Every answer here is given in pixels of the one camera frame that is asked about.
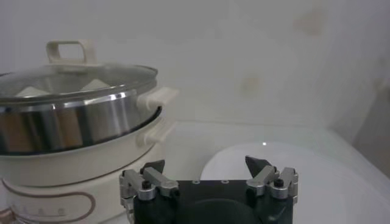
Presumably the steel steamer pot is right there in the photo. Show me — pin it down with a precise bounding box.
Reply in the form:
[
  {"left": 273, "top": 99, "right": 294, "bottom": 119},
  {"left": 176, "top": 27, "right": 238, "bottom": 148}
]
[{"left": 0, "top": 108, "right": 177, "bottom": 224}]

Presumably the white round plate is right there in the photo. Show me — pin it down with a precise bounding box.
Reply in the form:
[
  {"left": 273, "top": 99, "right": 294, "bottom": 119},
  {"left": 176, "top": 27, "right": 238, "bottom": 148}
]
[{"left": 199, "top": 142, "right": 390, "bottom": 224}]

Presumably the glass lid cream handle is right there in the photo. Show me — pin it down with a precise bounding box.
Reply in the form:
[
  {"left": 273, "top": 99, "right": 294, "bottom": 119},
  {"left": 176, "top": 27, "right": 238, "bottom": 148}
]
[{"left": 0, "top": 39, "right": 159, "bottom": 107}]

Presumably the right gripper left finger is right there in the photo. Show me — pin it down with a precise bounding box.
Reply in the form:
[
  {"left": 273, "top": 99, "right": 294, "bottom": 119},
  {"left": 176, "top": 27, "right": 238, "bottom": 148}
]
[{"left": 118, "top": 159, "right": 180, "bottom": 201}]

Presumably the steel perforated steamer basket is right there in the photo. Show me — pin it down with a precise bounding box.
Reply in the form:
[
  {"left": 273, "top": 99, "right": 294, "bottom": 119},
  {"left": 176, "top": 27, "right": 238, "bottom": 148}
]
[{"left": 0, "top": 80, "right": 179, "bottom": 156}]

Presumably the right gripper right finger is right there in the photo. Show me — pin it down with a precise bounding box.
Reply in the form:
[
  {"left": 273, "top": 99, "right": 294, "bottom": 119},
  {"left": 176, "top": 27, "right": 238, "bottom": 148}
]
[{"left": 245, "top": 156, "right": 299, "bottom": 200}]

